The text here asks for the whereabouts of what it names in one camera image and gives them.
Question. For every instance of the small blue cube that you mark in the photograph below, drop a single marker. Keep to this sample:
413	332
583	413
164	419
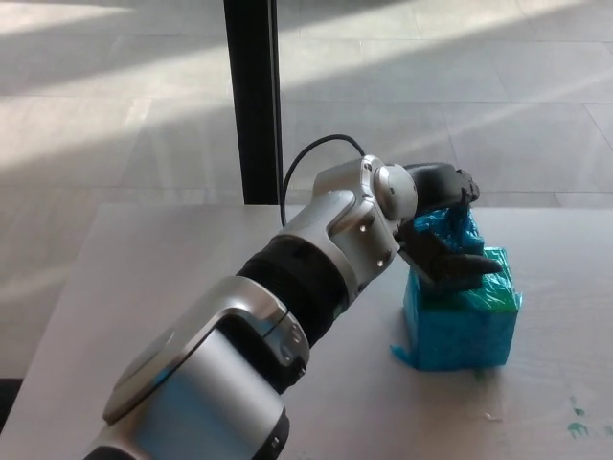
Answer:
467	230

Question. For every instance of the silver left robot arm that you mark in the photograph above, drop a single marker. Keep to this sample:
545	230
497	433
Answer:
230	345

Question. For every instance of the big blue green wrapped cube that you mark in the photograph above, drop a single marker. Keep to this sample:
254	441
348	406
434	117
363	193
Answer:
460	335

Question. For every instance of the black window frame post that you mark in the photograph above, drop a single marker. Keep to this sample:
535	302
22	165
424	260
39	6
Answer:
254	96

